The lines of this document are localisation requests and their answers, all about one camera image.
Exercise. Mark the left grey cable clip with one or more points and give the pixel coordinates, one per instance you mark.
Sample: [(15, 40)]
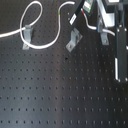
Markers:
[(27, 36)]

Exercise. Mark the black vertical post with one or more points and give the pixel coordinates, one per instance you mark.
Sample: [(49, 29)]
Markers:
[(121, 42)]

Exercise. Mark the middle grey cable clip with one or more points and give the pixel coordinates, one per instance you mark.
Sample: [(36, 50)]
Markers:
[(75, 39)]

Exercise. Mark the right grey cable clip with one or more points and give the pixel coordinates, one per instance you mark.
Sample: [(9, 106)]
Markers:
[(103, 35)]

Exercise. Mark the grey cable clip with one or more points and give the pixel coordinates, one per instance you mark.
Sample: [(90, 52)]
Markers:
[(27, 36), (75, 39), (103, 35)]

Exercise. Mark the grey metal robot arm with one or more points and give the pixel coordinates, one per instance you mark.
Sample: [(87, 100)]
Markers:
[(108, 17)]

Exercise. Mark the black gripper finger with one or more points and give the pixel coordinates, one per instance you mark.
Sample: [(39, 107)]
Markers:
[(74, 16)]

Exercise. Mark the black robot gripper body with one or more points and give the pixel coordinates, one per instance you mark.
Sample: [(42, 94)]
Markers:
[(87, 6)]

